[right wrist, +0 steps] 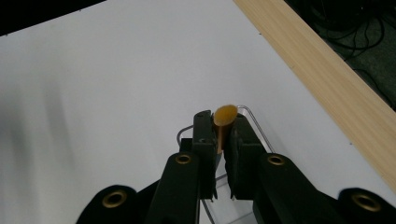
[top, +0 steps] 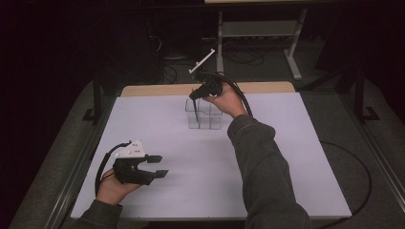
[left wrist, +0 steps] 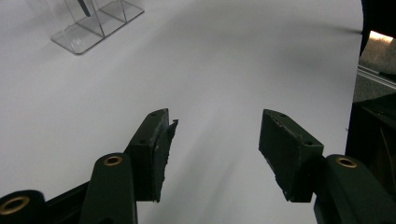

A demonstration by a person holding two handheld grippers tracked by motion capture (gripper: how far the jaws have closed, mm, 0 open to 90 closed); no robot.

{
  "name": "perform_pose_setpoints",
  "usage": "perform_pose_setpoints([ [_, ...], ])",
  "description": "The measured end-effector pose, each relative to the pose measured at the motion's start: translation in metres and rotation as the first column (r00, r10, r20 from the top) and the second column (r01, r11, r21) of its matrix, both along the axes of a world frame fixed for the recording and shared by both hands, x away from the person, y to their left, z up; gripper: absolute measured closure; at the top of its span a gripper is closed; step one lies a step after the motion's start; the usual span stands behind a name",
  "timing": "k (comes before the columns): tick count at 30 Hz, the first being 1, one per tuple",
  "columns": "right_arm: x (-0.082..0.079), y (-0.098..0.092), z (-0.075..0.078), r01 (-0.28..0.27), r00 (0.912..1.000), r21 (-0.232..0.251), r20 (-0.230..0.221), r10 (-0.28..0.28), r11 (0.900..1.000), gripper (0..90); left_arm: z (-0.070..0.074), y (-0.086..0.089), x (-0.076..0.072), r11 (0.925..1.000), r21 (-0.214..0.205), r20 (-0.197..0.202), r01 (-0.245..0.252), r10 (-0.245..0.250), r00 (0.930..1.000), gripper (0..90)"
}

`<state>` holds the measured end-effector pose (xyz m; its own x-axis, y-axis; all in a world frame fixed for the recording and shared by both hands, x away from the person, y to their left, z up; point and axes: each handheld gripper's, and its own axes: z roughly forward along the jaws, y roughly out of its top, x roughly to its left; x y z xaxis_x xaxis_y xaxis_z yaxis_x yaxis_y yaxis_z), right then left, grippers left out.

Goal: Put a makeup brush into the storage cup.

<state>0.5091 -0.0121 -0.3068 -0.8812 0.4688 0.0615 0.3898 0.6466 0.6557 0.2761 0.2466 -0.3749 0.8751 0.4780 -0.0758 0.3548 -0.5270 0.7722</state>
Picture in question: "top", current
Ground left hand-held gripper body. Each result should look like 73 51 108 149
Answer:
113 138 157 186

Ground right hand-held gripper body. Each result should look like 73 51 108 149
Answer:
188 48 224 97

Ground clear plastic organizer box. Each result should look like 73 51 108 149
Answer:
184 96 224 131

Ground person's right hand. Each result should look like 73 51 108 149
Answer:
203 83 248 119

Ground person's left hand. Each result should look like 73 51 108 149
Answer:
96 168 142 206

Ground white table board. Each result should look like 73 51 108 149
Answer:
70 92 352 220

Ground wooden table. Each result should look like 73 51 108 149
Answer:
120 81 296 97

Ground black metal stand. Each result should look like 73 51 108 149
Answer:
352 68 381 123
81 73 104 123

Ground left hand-held gripper cable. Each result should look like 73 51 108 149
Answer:
94 140 132 197

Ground hand-held gripper cable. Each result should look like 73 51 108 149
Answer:
199 71 373 223
94 140 132 197

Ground right hand-held gripper cable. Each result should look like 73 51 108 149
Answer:
199 71 373 223

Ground black floor cables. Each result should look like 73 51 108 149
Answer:
146 15 266 85

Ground grey metal rail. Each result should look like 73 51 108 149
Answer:
338 94 405 204
47 94 116 229

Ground white metal desk frame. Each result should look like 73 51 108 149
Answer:
215 9 309 82

